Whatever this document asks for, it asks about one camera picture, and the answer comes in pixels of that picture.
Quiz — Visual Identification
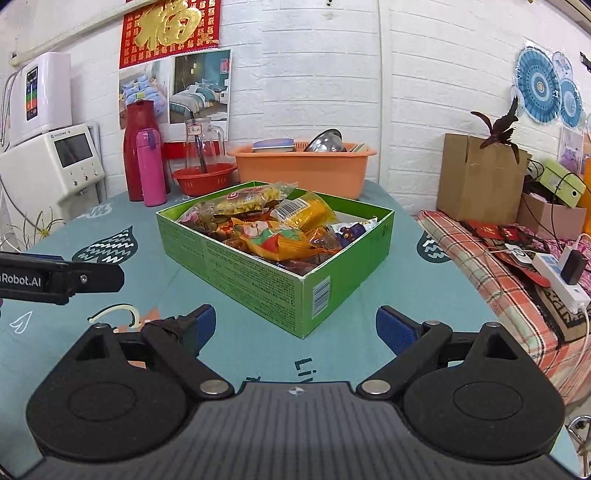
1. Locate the clear packet of yellow snacks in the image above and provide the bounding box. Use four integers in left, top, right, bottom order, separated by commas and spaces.
210, 181, 300, 217

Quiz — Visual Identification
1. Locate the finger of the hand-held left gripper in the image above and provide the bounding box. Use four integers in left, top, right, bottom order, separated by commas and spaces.
69, 264, 125, 296

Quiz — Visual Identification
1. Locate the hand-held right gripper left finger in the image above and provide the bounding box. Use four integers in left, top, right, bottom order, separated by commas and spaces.
69, 305, 235, 400

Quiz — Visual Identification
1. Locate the purple leafy plant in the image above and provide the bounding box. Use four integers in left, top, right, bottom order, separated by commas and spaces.
470, 96, 522, 164

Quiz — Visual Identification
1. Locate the red plastic basket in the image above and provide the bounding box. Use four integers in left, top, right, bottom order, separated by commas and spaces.
172, 162, 237, 197

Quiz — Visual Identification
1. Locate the medium blue paper fan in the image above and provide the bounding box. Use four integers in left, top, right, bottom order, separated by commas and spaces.
558, 78, 585, 128

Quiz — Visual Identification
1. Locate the orange bag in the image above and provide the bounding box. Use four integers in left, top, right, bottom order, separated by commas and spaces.
576, 159, 591, 208

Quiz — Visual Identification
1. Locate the green cardboard box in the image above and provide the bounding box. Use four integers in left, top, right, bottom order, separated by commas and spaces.
156, 181, 395, 340

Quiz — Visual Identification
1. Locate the dark red date packet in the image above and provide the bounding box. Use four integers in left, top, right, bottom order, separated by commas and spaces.
276, 257, 326, 278

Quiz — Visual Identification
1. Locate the steel bowl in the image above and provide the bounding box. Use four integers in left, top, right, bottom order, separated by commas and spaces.
304, 129, 347, 153

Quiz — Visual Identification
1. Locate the metal key ring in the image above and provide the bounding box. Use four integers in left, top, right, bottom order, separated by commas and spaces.
567, 415, 591, 462

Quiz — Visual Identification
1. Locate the green shoe box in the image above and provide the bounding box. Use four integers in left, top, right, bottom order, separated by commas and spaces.
539, 159, 587, 208

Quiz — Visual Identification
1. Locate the red envelope stack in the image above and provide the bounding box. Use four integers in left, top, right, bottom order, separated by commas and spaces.
462, 220, 555, 287

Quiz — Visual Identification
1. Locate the pink cardboard box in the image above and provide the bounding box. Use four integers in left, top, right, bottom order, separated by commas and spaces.
516, 191, 587, 241

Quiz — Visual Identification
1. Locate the wall calendar poster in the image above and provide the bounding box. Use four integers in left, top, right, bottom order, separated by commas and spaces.
117, 0, 232, 130

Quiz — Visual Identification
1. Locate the orange plastic basin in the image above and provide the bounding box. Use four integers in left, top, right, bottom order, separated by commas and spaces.
227, 142, 378, 200

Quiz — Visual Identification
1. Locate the grey water hose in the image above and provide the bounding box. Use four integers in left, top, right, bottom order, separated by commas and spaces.
0, 69, 14, 151

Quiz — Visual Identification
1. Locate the red thermos jug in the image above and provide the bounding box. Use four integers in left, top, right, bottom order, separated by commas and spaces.
122, 100, 171, 202

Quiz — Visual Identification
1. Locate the blue plate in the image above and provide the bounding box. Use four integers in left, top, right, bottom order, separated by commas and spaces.
252, 138, 296, 153

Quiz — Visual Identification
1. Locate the checked cloth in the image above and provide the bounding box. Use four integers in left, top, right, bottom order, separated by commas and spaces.
416, 210, 591, 398

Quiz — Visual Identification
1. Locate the green leafy plant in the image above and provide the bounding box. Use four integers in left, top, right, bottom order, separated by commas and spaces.
0, 208, 65, 252

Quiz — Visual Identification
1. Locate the clear packet of orange snacks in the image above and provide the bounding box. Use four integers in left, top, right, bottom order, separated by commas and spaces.
305, 226, 345, 259

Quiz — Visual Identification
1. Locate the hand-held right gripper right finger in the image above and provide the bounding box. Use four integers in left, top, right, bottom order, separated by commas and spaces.
358, 305, 539, 398

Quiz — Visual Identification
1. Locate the blue snack packet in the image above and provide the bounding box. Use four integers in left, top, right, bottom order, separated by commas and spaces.
330, 220, 378, 244

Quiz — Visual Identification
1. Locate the white machine with screen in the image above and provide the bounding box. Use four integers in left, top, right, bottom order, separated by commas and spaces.
0, 122, 107, 227

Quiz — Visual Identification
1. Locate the small wall picture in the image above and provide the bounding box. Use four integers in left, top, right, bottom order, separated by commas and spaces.
558, 127, 589, 171

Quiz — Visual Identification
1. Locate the pink-edged seed packet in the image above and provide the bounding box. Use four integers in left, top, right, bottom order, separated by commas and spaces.
177, 200, 234, 237

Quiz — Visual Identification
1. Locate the pink bottle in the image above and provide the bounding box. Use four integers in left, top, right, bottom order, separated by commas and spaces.
135, 129, 168, 207

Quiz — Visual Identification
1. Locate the teal printed tablecloth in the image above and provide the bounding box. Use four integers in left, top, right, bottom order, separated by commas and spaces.
0, 178, 578, 480

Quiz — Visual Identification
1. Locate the orange green snack packet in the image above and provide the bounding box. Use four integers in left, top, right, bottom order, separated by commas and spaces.
230, 218, 319, 264

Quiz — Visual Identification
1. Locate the white power strip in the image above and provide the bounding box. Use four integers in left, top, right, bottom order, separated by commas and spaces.
532, 251, 591, 315

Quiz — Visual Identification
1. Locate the brown cardboard box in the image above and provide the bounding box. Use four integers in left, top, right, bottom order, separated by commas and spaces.
436, 133, 532, 223

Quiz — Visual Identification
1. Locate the small blue paper fan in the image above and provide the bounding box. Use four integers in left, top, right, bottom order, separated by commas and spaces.
551, 51, 574, 80

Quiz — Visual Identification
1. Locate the yellow clear snack packet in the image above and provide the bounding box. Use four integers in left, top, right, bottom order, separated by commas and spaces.
269, 191, 341, 232

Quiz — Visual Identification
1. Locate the glass pitcher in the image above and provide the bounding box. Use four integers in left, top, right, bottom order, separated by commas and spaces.
184, 117, 227, 171

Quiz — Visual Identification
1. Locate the large blue paper fan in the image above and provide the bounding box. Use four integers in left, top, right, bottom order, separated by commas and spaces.
514, 45, 563, 124

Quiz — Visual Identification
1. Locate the white water purifier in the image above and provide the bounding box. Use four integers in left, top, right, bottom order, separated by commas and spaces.
2, 52, 75, 148

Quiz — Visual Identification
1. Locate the black charger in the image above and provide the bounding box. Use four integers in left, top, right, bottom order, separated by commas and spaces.
560, 249, 589, 286

